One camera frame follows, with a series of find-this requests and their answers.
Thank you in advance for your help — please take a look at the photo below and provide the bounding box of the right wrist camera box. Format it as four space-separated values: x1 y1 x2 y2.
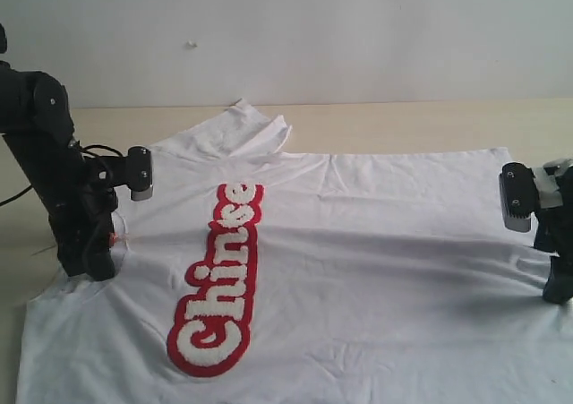
498 156 573 233

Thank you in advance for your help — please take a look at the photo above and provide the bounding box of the white t-shirt red lettering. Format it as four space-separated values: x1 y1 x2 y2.
16 101 572 403

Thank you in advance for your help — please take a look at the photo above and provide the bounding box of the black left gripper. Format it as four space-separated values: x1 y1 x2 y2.
48 152 117 281

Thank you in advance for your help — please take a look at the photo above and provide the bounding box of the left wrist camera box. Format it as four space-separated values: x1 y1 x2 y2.
106 146 153 202

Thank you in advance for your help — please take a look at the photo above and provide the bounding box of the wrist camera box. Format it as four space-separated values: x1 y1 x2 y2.
498 156 573 233
106 146 153 202

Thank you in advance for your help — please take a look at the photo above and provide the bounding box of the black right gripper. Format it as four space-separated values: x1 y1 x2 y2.
533 166 573 305

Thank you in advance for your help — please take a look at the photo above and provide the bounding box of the white wall hook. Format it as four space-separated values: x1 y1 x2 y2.
185 40 198 49

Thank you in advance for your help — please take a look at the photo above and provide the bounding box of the orange neck label tag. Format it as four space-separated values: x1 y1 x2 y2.
108 233 128 246

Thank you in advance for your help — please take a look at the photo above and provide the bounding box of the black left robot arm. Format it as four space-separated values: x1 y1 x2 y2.
1 61 117 281

